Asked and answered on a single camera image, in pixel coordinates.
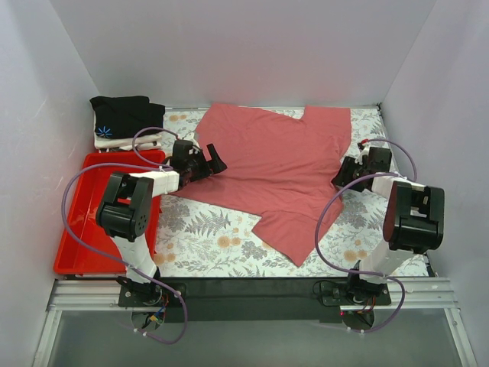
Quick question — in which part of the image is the aluminium frame rail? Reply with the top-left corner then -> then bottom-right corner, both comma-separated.
32,278 -> 127,367

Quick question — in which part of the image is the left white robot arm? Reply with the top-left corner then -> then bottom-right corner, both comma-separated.
96,140 -> 228,306

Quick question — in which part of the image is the pink t-shirt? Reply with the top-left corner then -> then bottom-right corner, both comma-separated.
177,103 -> 351,266

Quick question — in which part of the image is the red plastic tray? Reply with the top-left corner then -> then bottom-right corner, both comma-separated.
53,151 -> 150,276

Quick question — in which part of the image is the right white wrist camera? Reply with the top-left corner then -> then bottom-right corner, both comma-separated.
355,139 -> 370,164

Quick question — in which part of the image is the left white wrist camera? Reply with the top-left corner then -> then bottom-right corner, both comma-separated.
182,132 -> 199,146

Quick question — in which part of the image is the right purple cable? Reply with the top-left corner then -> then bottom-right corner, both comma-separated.
313,138 -> 418,334

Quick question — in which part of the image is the floral patterned table mat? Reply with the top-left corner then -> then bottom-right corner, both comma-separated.
152,108 -> 431,278

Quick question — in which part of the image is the black folded t-shirt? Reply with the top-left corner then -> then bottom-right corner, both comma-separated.
89,96 -> 166,139

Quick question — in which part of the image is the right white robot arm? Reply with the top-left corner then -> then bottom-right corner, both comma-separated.
332,144 -> 445,304

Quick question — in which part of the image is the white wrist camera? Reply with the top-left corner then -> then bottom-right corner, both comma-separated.
355,139 -> 370,164
182,132 -> 199,146

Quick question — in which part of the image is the white folded t-shirt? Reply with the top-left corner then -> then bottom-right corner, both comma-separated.
94,134 -> 163,151

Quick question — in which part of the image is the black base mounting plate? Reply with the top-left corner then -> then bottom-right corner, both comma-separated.
117,277 -> 391,323

